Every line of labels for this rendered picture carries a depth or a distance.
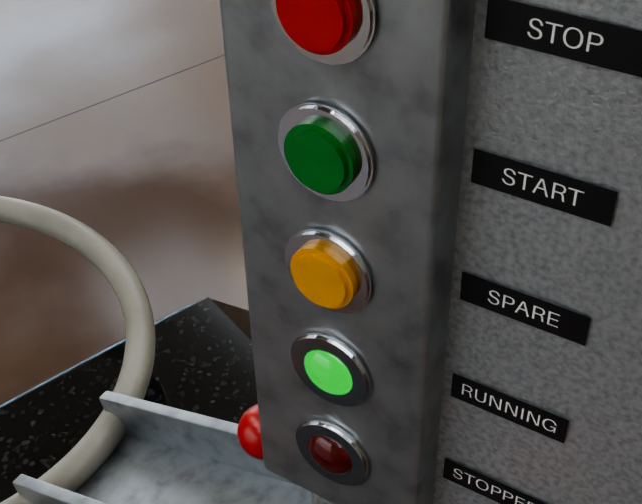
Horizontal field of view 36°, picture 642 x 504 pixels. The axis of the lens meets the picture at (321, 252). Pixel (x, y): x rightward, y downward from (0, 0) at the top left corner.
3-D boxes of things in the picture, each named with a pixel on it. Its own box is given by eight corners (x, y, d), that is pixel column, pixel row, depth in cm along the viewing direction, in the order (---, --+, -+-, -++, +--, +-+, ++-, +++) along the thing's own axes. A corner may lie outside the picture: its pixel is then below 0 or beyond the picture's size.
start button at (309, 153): (365, 191, 32) (366, 123, 31) (349, 207, 32) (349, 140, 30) (299, 168, 33) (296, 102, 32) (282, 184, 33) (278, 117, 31)
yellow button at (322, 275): (364, 304, 36) (365, 249, 34) (350, 321, 35) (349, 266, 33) (304, 280, 37) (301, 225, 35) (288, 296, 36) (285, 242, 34)
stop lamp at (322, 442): (365, 469, 42) (366, 433, 41) (349, 492, 41) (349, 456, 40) (318, 446, 43) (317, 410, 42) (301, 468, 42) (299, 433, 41)
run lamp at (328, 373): (366, 389, 39) (367, 347, 37) (348, 412, 38) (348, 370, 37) (315, 367, 40) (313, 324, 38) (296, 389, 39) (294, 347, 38)
